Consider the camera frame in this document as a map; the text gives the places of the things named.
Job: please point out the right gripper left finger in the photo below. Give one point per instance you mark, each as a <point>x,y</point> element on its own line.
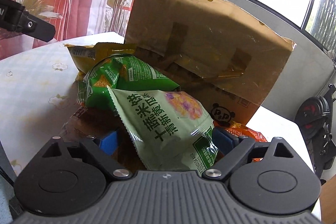
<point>98,152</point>

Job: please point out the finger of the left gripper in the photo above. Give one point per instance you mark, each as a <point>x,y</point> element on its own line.
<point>37,28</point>

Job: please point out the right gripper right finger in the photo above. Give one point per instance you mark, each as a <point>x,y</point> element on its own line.
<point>235,150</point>

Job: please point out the red orange snack bag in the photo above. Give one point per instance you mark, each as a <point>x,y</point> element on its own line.
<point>237,130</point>

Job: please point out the light green snack bag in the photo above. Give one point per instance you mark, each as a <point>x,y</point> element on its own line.
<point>169,130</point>

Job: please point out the yellow snack bag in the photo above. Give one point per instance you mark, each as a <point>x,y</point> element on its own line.
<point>86,57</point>

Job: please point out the dark green chip bag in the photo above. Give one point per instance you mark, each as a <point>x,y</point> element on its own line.
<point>124,72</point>

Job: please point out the black exercise bike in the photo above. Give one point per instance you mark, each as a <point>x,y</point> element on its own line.
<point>314,119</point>

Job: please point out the brown cardboard box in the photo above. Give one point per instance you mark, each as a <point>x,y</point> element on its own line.
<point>215,51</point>

